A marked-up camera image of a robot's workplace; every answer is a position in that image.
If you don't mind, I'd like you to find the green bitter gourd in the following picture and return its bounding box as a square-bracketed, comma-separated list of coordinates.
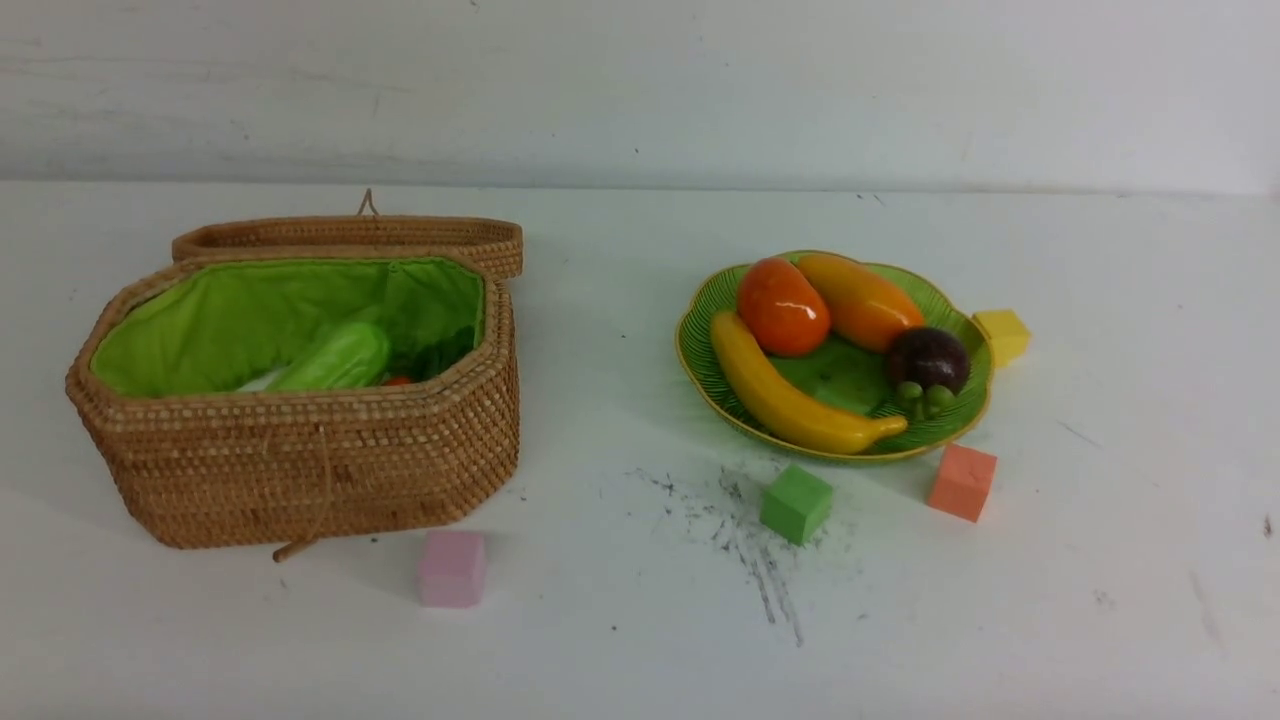
[265, 322, 392, 392]

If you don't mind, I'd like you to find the yellow foam cube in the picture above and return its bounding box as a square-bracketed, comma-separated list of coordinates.
[972, 309, 1032, 368]

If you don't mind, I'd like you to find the orange mango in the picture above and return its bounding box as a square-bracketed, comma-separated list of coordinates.
[794, 252, 925, 354]

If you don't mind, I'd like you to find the orange persimmon with leaves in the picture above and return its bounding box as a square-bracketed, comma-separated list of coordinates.
[736, 258, 832, 357]

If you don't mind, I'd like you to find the green foam cube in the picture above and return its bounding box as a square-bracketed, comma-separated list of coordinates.
[759, 464, 835, 547]

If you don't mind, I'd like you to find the white radish with leaves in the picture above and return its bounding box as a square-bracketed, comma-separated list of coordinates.
[237, 366, 284, 393]

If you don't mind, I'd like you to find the dark purple mangosteen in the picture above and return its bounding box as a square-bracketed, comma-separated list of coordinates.
[884, 327, 972, 420]

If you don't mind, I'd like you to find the salmon pink foam cube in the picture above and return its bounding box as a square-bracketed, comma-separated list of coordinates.
[925, 443, 998, 523]

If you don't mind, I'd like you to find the orange carrot with leaves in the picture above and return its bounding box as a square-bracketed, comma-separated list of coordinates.
[381, 325, 476, 386]

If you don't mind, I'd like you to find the yellow banana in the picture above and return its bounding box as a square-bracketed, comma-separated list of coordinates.
[709, 311, 909, 456]

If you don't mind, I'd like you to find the woven wicker basket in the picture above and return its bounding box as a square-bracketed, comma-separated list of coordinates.
[65, 249, 521, 562]

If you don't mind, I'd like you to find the green glass leaf plate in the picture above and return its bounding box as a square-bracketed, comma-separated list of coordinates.
[675, 263, 996, 464]

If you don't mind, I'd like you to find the light pink foam cube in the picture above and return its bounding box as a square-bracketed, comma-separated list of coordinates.
[419, 530, 486, 609]

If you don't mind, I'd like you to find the woven basket lid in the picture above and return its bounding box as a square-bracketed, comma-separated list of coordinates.
[172, 190, 525, 281]

